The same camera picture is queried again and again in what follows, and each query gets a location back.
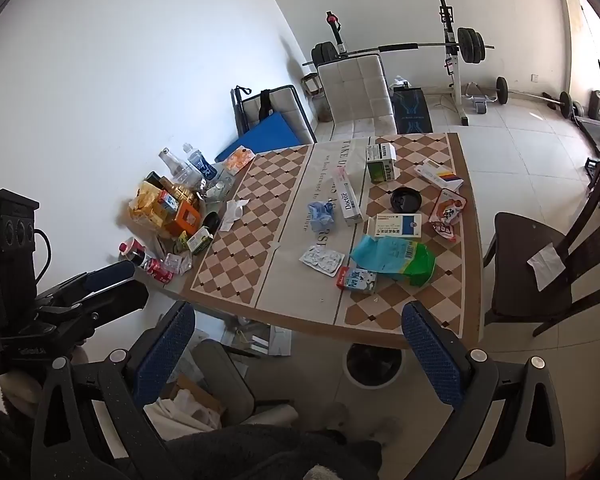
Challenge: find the white round trash bin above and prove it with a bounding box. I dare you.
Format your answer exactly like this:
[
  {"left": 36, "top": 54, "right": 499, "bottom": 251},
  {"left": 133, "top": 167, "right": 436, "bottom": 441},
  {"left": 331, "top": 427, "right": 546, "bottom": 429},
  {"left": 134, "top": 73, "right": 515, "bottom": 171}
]
[{"left": 344, "top": 342, "right": 406, "bottom": 390}]

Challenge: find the barbell with black plates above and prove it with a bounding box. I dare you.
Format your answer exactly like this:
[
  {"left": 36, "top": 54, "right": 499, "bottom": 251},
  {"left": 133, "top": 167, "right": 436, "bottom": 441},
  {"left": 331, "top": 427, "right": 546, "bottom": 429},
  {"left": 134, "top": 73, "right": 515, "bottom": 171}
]
[{"left": 302, "top": 27, "right": 496, "bottom": 67}]

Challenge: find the clear plastic wrapper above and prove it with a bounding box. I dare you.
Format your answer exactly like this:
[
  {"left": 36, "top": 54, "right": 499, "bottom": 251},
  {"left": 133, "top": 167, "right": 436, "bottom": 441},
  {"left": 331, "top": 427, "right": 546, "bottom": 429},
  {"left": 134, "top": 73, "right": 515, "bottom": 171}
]
[{"left": 164, "top": 252, "right": 193, "bottom": 275}]

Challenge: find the white cloth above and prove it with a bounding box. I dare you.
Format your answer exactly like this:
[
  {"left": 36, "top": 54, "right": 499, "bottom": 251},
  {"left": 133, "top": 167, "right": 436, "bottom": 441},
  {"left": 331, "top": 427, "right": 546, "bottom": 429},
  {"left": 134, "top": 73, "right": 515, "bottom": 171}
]
[{"left": 144, "top": 390, "right": 221, "bottom": 441}]

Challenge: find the brown snack bag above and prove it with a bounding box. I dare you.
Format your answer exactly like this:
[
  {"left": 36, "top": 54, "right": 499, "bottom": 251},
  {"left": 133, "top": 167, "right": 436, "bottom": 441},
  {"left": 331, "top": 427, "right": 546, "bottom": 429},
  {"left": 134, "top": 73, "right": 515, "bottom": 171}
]
[{"left": 152, "top": 175, "right": 206, "bottom": 211}]

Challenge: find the white weight rack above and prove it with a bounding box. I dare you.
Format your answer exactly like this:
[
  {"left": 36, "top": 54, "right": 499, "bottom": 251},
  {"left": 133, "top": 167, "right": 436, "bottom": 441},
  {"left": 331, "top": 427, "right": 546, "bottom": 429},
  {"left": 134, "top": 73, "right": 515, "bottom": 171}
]
[{"left": 325, "top": 0, "right": 473, "bottom": 126}]

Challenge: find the crumpled white tissue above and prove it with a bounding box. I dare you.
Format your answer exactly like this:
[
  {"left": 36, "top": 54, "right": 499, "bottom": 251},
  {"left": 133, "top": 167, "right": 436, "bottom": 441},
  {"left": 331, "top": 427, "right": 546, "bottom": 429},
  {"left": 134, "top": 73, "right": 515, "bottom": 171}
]
[{"left": 219, "top": 199, "right": 251, "bottom": 232}]

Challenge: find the white blue medicine box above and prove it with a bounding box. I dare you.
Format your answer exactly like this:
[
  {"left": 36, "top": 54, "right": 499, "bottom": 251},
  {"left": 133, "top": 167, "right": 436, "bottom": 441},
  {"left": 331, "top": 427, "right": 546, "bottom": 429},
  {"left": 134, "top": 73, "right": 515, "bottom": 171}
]
[{"left": 364, "top": 212, "right": 423, "bottom": 240}]

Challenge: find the green white medicine box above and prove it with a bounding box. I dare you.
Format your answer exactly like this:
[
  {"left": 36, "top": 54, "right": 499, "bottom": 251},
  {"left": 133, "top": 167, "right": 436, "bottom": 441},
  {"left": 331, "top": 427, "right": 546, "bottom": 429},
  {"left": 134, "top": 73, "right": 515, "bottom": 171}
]
[{"left": 364, "top": 142, "right": 400, "bottom": 183}]

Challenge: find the white pink toothpaste box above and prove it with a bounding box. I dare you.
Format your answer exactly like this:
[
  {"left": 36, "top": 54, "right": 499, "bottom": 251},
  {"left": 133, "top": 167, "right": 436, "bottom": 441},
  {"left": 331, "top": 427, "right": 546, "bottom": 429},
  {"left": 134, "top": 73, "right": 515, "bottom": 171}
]
[{"left": 331, "top": 166, "right": 365, "bottom": 226}]

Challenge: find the orange white packet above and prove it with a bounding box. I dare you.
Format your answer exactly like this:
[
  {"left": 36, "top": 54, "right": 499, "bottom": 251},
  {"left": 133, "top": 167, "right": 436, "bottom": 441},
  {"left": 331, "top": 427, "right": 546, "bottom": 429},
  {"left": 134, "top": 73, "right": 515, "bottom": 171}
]
[{"left": 222, "top": 147, "right": 256, "bottom": 176}]

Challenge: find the silver blister pack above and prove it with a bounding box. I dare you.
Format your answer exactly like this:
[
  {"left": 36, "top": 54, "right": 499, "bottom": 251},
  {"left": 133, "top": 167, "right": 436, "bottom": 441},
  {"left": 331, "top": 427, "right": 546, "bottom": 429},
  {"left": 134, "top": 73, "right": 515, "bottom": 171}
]
[{"left": 299, "top": 246, "right": 345, "bottom": 277}]

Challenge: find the clear bottle with blue label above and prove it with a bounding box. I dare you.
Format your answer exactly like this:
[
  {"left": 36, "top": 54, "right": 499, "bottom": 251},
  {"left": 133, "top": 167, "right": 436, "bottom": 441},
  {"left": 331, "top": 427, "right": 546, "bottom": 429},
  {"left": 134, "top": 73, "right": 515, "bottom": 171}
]
[{"left": 182, "top": 143, "right": 218, "bottom": 183}]

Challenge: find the red snack packet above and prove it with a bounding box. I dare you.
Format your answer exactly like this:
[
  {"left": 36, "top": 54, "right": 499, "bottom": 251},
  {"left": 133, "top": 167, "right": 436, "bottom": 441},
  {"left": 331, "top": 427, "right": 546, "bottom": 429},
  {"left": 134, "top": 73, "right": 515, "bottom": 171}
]
[{"left": 428, "top": 188, "right": 468, "bottom": 243}]

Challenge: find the blue mat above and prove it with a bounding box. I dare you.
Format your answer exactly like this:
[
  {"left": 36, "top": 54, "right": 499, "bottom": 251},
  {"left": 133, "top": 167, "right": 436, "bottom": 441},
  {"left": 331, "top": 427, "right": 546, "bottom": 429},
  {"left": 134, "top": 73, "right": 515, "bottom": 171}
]
[{"left": 215, "top": 111, "right": 303, "bottom": 163}]

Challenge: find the brown cardboard box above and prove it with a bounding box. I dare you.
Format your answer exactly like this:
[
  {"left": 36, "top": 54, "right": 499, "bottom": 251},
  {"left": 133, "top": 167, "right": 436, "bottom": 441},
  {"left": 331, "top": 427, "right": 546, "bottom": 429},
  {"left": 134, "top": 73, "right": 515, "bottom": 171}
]
[{"left": 160, "top": 375, "right": 226, "bottom": 416}]

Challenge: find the white box with coloured stripes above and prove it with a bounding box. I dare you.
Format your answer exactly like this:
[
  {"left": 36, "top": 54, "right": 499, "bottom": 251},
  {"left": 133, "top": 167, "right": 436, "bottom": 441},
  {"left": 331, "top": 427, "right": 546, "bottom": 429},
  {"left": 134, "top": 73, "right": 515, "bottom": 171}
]
[{"left": 414, "top": 158, "right": 465, "bottom": 192}]

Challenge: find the long barbell with small plates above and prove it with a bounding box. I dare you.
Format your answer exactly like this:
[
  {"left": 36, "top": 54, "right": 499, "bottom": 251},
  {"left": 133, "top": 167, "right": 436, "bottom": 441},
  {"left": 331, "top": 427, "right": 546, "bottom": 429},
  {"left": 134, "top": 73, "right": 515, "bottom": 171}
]
[{"left": 495, "top": 76, "right": 586, "bottom": 120}]

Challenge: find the blue green plastic bag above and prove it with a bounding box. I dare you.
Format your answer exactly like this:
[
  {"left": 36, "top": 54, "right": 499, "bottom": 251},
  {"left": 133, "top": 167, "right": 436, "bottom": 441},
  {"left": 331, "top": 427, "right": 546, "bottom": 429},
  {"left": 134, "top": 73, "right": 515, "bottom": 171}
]
[{"left": 350, "top": 234, "right": 437, "bottom": 288}]

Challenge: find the dark wooden chair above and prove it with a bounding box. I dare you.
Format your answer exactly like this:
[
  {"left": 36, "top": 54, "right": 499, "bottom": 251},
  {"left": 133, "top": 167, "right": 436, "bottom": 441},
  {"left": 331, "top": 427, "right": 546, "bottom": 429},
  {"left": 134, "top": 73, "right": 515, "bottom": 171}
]
[{"left": 482, "top": 147, "right": 600, "bottom": 338}]

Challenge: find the white paper sheet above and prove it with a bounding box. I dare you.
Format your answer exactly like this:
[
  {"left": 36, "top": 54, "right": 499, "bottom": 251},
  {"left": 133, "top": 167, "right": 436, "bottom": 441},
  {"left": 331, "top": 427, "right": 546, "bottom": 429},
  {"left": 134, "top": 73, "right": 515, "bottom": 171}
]
[{"left": 526, "top": 245, "right": 567, "bottom": 291}]

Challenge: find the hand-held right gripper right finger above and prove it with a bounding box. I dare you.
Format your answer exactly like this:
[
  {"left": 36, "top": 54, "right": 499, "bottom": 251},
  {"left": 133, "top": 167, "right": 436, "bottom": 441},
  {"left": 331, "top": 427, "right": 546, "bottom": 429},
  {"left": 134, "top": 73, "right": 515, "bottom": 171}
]
[{"left": 401, "top": 301, "right": 566, "bottom": 480}]

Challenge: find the crumpled blue wrapper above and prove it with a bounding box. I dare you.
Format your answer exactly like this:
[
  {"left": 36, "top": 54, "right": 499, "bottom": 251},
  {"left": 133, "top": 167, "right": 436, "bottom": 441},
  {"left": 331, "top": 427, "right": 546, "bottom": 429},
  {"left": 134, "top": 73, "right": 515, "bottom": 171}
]
[{"left": 306, "top": 201, "right": 337, "bottom": 233}]

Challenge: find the clear empty plastic bottle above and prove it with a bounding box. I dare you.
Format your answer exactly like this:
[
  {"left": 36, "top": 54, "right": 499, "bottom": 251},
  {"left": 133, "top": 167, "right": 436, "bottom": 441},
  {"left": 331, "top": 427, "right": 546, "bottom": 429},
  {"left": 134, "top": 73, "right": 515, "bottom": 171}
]
[{"left": 159, "top": 147, "right": 201, "bottom": 186}]

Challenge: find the black cable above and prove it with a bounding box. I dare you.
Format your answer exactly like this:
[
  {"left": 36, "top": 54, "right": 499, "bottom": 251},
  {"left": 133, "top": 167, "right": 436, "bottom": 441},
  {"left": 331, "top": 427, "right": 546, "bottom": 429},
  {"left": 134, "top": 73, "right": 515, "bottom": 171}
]
[{"left": 32, "top": 229, "right": 52, "bottom": 283}]

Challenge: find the grey cushioned chair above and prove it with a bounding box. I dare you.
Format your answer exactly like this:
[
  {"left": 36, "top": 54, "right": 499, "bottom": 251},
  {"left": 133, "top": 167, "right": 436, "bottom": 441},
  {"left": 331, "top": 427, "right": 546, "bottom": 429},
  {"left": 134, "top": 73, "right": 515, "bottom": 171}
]
[{"left": 190, "top": 340, "right": 291, "bottom": 428}]

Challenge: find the white padded chair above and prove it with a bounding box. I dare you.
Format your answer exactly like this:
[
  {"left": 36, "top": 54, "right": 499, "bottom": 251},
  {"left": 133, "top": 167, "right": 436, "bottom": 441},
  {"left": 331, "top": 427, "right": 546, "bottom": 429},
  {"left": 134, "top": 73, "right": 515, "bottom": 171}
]
[{"left": 316, "top": 55, "right": 398, "bottom": 141}]

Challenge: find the red blue small carton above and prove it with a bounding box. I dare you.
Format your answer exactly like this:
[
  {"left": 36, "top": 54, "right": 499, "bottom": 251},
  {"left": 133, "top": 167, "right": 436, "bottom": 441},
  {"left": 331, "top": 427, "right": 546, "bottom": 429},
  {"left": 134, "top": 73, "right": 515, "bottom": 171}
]
[{"left": 336, "top": 266, "right": 378, "bottom": 294}]

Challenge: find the dark cola bottle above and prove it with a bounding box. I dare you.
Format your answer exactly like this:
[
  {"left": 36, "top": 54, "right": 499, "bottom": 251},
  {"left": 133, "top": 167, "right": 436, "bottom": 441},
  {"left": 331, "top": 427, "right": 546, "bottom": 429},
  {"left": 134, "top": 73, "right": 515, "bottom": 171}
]
[{"left": 119, "top": 237, "right": 153, "bottom": 268}]

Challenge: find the black weight bench pad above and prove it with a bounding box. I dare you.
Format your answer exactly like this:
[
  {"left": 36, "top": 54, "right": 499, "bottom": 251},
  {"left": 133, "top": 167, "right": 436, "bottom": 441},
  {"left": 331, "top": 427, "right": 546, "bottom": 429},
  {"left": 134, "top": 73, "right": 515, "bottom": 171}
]
[{"left": 391, "top": 85, "right": 435, "bottom": 135}]

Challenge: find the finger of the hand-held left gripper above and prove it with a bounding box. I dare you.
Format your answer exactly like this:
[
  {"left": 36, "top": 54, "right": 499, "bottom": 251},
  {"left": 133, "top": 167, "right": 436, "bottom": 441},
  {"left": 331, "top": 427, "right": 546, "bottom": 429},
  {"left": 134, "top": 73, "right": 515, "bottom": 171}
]
[
  {"left": 80, "top": 260, "right": 137, "bottom": 295},
  {"left": 75, "top": 280, "right": 150, "bottom": 322}
]

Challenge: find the green drink carton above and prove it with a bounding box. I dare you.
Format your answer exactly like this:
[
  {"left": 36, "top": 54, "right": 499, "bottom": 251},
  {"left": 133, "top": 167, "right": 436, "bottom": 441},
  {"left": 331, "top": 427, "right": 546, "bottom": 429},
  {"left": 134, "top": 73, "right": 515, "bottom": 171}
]
[{"left": 185, "top": 227, "right": 213, "bottom": 253}]

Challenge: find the orange box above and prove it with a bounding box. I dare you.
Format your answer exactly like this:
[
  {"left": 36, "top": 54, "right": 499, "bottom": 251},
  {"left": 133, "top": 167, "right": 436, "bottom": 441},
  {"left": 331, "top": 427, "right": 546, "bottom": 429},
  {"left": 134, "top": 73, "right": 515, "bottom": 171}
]
[{"left": 167, "top": 200, "right": 203, "bottom": 238}]

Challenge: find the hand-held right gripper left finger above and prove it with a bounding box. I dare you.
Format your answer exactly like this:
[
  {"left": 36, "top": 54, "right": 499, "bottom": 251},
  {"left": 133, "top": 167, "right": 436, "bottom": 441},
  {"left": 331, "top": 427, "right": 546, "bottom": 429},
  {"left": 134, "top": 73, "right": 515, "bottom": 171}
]
[{"left": 30, "top": 300, "right": 197, "bottom": 480}]

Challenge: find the person's dark clothing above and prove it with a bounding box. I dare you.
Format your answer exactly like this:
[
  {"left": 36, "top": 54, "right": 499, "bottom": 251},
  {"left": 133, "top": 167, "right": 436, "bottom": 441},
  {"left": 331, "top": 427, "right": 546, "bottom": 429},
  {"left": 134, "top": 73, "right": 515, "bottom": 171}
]
[{"left": 165, "top": 422, "right": 383, "bottom": 480}]

